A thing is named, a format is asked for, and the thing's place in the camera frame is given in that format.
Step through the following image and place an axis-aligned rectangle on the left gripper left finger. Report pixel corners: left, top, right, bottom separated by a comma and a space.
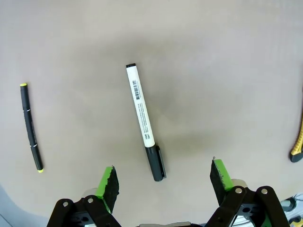
46, 165, 122, 227

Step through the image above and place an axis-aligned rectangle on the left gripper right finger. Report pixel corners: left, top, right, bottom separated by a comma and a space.
205, 158, 291, 227

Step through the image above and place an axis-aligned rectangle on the white marker with black cap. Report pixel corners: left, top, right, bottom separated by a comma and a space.
125, 63, 167, 182

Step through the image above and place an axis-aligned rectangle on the yellow utility knife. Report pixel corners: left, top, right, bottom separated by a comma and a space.
289, 87, 303, 163

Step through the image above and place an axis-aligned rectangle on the black pen with yellow ends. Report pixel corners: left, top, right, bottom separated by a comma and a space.
19, 82, 45, 174

